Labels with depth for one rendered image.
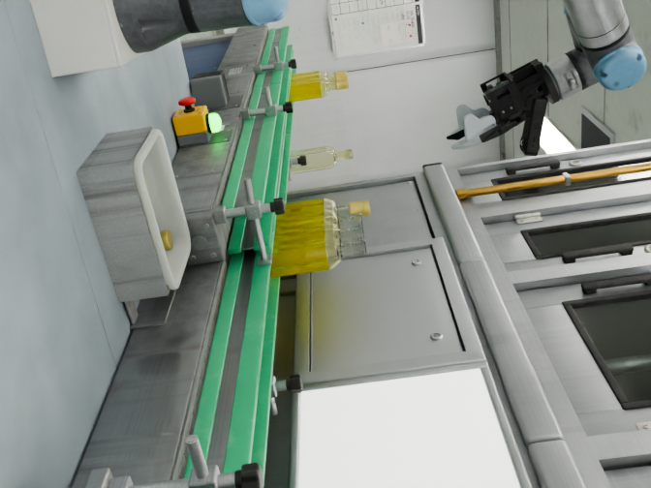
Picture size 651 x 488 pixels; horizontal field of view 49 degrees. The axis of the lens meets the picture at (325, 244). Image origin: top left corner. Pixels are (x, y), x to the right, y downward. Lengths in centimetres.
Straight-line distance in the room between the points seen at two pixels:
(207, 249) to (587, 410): 70
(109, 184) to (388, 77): 642
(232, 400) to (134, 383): 15
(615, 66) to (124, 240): 79
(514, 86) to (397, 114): 616
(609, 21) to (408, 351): 63
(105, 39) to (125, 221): 26
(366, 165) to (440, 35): 151
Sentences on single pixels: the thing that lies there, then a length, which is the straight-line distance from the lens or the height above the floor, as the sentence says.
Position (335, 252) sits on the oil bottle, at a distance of 138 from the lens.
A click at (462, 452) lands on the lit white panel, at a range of 111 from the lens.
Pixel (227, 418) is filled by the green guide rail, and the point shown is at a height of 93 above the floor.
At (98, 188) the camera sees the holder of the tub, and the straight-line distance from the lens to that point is 108.
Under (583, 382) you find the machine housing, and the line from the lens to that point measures 131.
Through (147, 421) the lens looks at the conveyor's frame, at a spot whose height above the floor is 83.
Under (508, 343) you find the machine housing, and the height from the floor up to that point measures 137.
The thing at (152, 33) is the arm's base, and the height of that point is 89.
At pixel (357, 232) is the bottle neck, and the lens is 145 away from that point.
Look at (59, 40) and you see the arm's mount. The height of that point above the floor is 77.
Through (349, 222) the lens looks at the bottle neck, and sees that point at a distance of 150.
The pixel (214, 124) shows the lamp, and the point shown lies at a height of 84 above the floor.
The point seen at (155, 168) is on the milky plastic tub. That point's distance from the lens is 122.
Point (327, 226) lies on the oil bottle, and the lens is 145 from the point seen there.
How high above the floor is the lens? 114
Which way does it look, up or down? 3 degrees down
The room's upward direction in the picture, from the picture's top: 82 degrees clockwise
